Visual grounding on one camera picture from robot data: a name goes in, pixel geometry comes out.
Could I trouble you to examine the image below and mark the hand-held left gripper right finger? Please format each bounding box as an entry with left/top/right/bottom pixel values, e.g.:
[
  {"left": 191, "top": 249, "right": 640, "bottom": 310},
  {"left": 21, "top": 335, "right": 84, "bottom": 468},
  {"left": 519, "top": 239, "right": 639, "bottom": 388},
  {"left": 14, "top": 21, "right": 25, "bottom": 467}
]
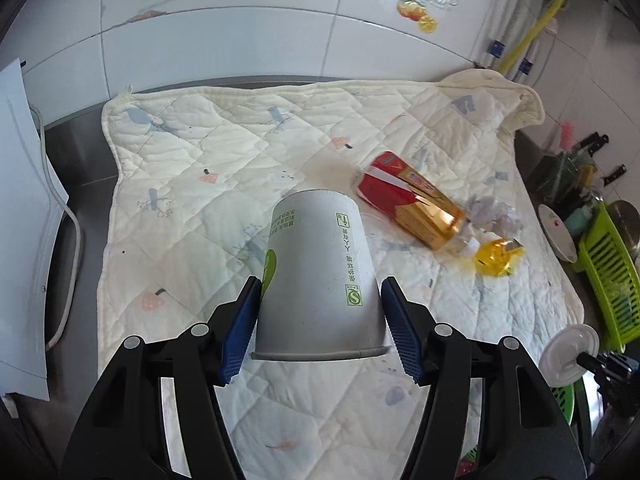
[{"left": 380, "top": 276, "right": 589, "bottom": 480}]

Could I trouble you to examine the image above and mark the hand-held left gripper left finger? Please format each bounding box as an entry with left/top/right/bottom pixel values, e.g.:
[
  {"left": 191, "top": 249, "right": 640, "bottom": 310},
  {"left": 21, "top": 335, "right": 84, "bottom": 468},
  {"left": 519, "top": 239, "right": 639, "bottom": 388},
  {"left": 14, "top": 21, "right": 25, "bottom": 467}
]
[{"left": 64, "top": 275, "right": 263, "bottom": 480}]

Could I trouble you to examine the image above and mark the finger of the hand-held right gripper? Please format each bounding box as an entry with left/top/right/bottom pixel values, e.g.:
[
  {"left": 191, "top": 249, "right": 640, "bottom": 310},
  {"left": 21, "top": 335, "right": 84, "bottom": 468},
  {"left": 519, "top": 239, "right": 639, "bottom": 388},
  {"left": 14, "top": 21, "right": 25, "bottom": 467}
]
[{"left": 577, "top": 351, "right": 614, "bottom": 377}]

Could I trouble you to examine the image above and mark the white plastic lid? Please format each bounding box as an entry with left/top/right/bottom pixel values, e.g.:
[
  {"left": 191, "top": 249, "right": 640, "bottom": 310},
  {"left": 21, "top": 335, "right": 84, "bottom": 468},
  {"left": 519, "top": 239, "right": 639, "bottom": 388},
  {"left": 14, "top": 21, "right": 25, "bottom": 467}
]
[{"left": 539, "top": 324, "right": 600, "bottom": 388}]

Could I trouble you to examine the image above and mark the green perforated plastic basket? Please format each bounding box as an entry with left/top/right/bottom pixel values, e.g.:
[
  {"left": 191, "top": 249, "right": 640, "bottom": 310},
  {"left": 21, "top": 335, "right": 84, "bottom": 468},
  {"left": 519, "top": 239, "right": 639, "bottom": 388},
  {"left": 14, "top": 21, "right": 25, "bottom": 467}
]
[{"left": 547, "top": 377, "right": 583, "bottom": 428}]

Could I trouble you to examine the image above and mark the white paper cup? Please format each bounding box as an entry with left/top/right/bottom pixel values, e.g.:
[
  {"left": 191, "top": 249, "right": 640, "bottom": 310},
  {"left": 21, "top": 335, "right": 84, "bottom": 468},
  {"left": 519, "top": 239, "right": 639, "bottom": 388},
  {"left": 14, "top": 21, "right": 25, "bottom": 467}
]
[{"left": 250, "top": 189, "right": 393, "bottom": 362}]

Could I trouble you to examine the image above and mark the green plastic dish rack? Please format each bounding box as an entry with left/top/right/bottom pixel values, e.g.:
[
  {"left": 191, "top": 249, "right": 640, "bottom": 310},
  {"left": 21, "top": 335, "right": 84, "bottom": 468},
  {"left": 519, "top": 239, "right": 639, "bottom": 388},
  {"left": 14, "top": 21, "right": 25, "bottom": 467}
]
[{"left": 579, "top": 201, "right": 640, "bottom": 353}]

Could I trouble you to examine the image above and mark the yellow plastic wrapper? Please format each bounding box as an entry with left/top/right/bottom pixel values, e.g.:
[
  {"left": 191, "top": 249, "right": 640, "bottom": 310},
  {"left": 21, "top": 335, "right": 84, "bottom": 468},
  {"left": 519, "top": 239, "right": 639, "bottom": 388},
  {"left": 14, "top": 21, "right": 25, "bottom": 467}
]
[{"left": 472, "top": 237, "right": 525, "bottom": 278}]

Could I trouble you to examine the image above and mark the steel pot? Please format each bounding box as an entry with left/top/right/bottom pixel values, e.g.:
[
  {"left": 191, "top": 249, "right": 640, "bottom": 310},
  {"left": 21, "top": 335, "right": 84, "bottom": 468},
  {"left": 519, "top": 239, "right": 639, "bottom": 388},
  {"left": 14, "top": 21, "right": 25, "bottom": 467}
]
[{"left": 610, "top": 200, "right": 640, "bottom": 251}]

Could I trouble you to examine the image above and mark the crumpled clear plastic wrap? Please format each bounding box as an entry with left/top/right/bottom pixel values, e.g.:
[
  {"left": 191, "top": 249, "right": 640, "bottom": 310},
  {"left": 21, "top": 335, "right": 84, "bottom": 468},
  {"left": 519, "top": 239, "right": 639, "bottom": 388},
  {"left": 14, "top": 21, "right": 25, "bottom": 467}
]
[{"left": 467, "top": 197, "right": 523, "bottom": 236}]

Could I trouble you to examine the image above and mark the cream quilted blanket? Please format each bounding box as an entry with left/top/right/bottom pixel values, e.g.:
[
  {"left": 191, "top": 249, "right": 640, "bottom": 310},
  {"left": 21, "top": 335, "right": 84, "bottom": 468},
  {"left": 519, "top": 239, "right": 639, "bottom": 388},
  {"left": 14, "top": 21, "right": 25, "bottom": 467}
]
[{"left": 97, "top": 67, "right": 586, "bottom": 480}]

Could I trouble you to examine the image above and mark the dark green utensil holder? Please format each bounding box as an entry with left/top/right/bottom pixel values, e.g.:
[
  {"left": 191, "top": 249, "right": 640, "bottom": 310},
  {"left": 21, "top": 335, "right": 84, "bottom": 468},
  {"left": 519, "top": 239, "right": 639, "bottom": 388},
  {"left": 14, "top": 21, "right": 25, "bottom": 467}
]
[{"left": 527, "top": 152, "right": 596, "bottom": 221}]

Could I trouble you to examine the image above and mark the yellow gas pipe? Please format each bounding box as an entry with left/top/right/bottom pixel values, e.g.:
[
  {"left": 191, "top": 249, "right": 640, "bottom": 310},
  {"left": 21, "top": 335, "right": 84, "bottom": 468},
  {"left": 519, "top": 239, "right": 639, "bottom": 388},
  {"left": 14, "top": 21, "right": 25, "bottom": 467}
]
[{"left": 499, "top": 0, "right": 572, "bottom": 76}]

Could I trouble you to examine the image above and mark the white power cable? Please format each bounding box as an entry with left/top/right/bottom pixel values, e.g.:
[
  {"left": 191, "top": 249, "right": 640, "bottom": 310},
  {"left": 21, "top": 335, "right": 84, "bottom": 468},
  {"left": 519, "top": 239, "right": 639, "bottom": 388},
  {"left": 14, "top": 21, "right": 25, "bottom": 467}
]
[{"left": 27, "top": 105, "right": 83, "bottom": 353}]

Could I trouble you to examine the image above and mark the black-handled cleaver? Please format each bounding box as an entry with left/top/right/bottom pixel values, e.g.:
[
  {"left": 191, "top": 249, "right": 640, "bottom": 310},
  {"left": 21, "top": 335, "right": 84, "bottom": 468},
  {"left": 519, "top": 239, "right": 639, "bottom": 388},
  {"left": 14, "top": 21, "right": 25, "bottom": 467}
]
[{"left": 575, "top": 132, "right": 610, "bottom": 158}]

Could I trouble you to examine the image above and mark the metal hose with valve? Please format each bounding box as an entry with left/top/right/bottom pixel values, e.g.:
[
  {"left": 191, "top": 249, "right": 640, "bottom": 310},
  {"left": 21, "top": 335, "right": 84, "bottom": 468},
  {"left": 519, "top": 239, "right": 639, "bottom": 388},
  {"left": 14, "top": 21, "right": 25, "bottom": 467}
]
[{"left": 520, "top": 20, "right": 561, "bottom": 83}]

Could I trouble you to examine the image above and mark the braided metal hose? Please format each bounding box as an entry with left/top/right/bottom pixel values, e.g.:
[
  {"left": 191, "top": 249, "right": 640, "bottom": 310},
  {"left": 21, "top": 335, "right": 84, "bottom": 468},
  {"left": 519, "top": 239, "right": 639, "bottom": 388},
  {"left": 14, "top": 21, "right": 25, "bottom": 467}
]
[{"left": 487, "top": 0, "right": 536, "bottom": 68}]

